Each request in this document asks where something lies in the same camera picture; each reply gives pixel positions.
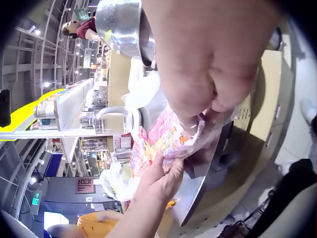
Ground person's body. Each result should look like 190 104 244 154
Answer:
77 212 119 238

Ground white plastic scoop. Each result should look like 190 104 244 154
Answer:
95 106 141 129

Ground brown wall sign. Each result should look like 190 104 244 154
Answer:
75 177 95 194

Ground person's legs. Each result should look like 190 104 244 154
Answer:
255 159 317 238

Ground steel counter plate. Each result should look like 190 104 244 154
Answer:
173 121 234 227

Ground pink printed snack packet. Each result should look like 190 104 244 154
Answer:
131 109 223 179

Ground green exit sign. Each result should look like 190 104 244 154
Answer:
31 190 42 215

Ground clear bag with yellow print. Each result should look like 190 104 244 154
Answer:
99 161 139 201

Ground person's right fingers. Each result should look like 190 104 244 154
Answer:
171 82 250 122

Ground full shop shelf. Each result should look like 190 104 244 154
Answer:
0 79 129 174

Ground person's left hand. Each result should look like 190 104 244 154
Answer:
135 152 184 207

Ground steel weighing bowl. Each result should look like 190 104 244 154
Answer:
95 0 157 67

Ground white plastic bags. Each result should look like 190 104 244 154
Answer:
121 57 169 112

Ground light wooden counter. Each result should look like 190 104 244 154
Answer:
158 50 297 238

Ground person's right hand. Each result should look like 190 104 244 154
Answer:
142 0 283 122

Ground person's left fingers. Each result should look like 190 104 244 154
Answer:
149 152 184 184

